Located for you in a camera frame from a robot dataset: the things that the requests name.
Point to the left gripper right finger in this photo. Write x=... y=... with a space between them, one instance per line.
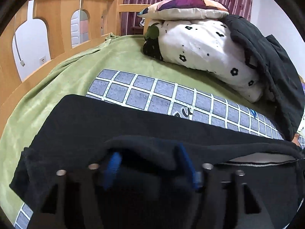
x=217 y=203

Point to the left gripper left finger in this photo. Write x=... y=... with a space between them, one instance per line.
x=75 y=200

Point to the black pants with white stripe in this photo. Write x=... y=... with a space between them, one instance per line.
x=151 y=190

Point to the green bed sheet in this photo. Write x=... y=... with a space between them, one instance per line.
x=74 y=76

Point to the blue grid blanket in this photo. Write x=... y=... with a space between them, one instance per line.
x=126 y=102

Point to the black jacket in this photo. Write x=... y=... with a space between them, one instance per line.
x=272 y=63

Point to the white floral quilt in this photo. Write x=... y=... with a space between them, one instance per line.
x=205 y=45

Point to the purple patterned pillow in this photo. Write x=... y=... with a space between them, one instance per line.
x=171 y=10

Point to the white wall socket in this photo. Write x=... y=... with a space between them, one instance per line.
x=43 y=60

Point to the wooden bed frame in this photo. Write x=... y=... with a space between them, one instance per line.
x=104 y=17

